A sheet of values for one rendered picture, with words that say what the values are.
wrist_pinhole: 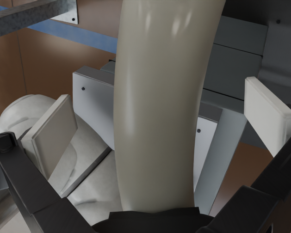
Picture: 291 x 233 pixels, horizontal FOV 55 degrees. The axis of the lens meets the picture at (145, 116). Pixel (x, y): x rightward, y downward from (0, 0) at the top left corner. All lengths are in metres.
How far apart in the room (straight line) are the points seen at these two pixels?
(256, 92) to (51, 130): 0.13
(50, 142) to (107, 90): 0.53
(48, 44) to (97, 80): 1.29
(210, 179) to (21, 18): 1.13
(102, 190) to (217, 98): 0.35
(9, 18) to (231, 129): 1.11
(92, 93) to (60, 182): 0.26
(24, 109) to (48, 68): 1.47
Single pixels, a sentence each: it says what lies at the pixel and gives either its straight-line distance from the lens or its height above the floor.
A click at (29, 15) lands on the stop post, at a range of 1.56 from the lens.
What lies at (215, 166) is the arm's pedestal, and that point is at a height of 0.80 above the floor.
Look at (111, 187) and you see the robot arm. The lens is 0.58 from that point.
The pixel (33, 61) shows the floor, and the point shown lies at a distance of 2.14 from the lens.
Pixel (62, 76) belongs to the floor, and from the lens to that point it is 2.01.
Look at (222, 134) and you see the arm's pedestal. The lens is 0.72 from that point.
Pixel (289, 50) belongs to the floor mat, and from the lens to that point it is 1.45.
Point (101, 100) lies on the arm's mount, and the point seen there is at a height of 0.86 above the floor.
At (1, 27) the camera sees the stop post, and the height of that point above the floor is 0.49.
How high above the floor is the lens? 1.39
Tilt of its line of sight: 50 degrees down
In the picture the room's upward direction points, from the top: 142 degrees counter-clockwise
